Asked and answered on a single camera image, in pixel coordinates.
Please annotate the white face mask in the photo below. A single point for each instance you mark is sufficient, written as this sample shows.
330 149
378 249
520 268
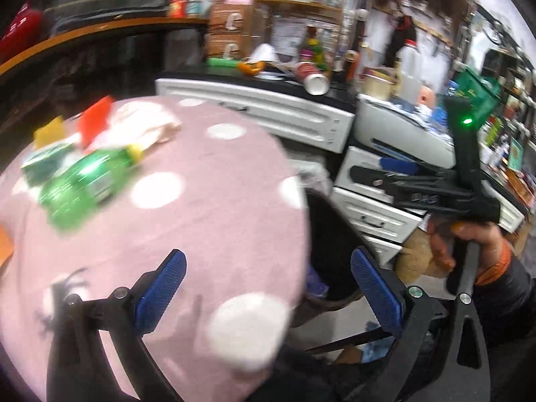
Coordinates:
264 53

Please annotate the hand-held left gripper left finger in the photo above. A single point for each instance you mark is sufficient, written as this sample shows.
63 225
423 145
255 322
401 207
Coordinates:
161 289

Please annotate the yellow foam net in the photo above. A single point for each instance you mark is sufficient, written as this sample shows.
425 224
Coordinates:
48 132

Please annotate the white printer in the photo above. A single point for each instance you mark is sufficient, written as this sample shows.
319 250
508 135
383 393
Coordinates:
393 121

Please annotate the plastic jug red cap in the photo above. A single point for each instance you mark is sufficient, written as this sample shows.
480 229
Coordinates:
408 71

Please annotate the large white tissue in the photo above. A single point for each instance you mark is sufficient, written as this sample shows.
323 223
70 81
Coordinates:
142 123

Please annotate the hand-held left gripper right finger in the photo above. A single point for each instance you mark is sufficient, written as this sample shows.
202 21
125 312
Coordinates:
374 297

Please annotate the orange peel piece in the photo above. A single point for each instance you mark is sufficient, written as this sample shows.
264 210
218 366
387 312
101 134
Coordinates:
251 68

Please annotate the pink round object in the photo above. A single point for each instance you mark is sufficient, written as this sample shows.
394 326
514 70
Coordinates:
428 95

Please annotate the red paper cup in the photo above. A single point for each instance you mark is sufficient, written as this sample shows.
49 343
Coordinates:
312 77

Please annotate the black trash bin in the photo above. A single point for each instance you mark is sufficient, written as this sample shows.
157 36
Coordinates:
335 238

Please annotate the red can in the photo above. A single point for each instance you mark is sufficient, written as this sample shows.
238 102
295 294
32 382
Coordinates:
177 4

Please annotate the cream enamel pot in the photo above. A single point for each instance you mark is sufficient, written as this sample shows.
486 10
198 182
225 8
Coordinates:
379 86

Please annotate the person's right forearm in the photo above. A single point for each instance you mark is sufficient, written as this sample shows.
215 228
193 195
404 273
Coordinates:
511 297

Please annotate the person's right hand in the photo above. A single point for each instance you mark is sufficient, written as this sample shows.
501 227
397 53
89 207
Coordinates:
490 243

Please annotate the green plastic bottle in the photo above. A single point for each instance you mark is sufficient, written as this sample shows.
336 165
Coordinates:
83 180

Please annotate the pink polka-dot tablecloth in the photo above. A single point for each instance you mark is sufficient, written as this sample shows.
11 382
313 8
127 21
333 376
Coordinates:
209 217

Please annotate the curved wooden counter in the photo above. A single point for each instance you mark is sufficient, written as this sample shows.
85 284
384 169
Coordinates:
83 35

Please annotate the white drawer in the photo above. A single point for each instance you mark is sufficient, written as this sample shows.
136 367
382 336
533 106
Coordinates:
372 213
356 163

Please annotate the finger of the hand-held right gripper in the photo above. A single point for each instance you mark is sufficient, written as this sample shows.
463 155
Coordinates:
368 176
398 165

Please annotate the green paper bag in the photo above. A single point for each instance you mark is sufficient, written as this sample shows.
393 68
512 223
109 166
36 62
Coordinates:
477 92

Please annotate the green yellow bottle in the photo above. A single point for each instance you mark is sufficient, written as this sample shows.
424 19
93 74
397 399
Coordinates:
313 48

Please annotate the jar with teal label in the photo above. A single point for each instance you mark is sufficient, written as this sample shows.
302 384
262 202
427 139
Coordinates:
196 6

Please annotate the red packet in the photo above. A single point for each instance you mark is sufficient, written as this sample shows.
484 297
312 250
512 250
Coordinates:
94 119

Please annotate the wooden shelf rack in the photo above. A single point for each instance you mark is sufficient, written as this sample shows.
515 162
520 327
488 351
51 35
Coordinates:
301 6

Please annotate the white panelled cabinet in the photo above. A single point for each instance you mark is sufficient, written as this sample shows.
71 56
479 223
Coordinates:
272 109

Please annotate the green white carton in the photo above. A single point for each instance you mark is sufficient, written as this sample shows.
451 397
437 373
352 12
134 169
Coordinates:
39 163

